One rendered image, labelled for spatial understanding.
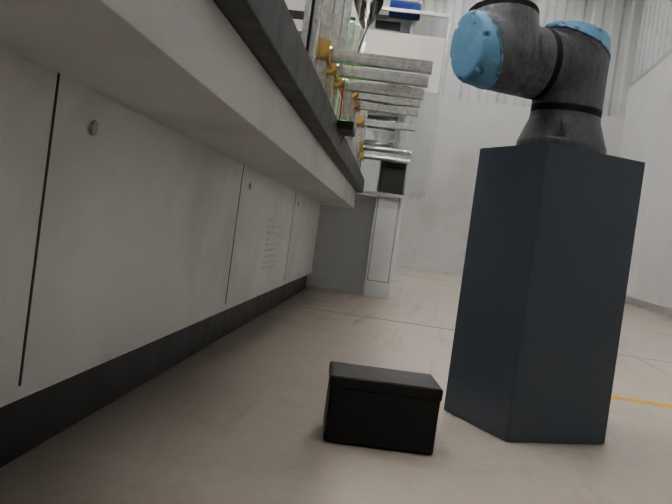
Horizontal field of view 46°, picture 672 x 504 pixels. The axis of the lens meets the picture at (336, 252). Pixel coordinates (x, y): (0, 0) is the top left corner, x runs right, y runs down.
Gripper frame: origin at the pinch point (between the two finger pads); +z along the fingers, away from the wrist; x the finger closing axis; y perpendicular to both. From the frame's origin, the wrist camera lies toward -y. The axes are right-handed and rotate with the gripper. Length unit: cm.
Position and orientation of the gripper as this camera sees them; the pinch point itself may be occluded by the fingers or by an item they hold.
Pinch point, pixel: (365, 25)
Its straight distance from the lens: 254.1
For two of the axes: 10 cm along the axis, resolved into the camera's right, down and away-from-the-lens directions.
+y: -0.6, 0.0, -10.0
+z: -1.3, 9.9, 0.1
